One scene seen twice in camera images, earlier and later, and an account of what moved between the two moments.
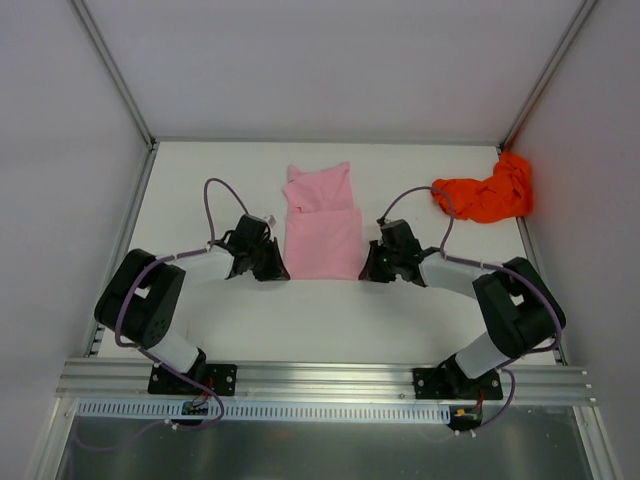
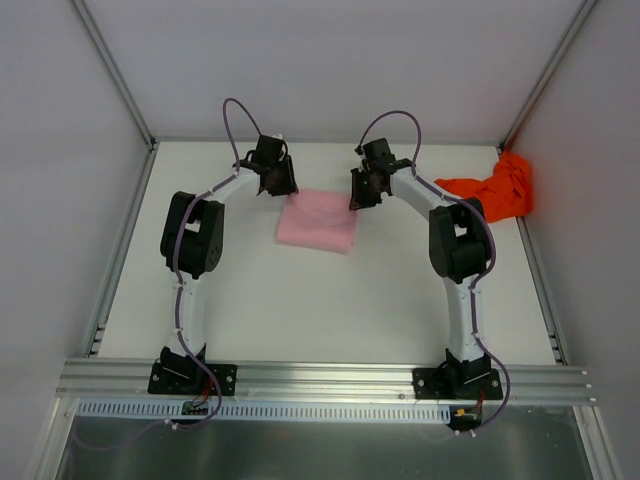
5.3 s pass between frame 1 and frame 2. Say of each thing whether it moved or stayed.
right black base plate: stayed
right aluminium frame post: stayed
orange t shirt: stayed
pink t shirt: moved
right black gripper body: moved
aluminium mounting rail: stayed
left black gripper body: moved
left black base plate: stayed
